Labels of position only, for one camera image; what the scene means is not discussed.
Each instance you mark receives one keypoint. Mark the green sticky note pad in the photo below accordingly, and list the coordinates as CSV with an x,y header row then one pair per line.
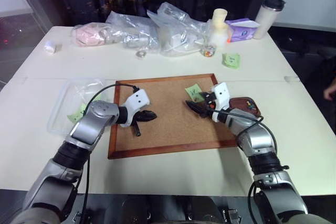
x,y
231,60

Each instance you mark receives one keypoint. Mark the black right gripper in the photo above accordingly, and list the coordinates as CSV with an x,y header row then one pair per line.
x,y
208,100

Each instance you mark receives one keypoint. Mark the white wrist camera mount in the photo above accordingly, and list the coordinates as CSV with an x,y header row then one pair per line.
x,y
138,100
221,98

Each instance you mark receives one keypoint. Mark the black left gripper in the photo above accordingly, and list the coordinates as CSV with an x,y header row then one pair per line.
x,y
138,119

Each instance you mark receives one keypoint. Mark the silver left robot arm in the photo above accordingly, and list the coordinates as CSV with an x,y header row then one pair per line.
x,y
89,127

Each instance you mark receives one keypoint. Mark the plastic bag with pink contents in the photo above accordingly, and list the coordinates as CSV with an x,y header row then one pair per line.
x,y
88,35

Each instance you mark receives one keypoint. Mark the white tumbler with black lid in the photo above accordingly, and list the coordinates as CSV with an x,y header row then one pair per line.
x,y
266,19

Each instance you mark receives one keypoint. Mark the purple tissue pack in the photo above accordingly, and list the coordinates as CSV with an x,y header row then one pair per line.
x,y
241,31

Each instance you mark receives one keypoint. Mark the crumpled clear plastic bag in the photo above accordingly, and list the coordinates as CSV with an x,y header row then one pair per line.
x,y
131,31

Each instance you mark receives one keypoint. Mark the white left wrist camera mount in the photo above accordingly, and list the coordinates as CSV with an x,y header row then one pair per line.
x,y
138,100

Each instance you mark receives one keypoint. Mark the clear plastic box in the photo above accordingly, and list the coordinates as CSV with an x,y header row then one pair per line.
x,y
65,103

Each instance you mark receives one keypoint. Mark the bystander bare hand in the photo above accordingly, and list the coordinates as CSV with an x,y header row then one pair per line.
x,y
331,91

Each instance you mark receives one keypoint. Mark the brown wooden tray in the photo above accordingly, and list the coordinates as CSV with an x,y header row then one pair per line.
x,y
240,104

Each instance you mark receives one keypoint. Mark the green sticky note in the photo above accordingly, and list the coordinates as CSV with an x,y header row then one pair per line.
x,y
76,115
193,91

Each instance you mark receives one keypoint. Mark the dark rounded robot base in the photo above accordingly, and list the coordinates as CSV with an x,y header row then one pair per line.
x,y
170,209

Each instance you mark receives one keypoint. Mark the small white box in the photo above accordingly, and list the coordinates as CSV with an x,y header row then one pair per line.
x,y
51,47

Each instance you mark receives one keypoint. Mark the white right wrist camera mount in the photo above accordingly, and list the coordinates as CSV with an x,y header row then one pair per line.
x,y
221,98

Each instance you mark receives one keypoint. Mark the small tape roll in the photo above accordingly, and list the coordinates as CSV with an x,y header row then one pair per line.
x,y
141,54

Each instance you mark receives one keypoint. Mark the glass jar of pushpins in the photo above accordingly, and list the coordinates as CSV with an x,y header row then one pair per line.
x,y
209,50

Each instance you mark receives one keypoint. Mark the green pushpin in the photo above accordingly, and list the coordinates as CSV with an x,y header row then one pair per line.
x,y
253,107

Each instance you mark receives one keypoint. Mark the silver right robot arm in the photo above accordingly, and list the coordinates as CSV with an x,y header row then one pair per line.
x,y
258,142

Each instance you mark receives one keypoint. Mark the clear bag with white parts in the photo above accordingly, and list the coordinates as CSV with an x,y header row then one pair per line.
x,y
178,37

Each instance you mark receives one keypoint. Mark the white plastic bottle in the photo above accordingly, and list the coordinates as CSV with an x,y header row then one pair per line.
x,y
219,28

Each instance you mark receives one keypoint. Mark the wood-framed cork board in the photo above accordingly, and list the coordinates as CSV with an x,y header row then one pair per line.
x,y
170,129

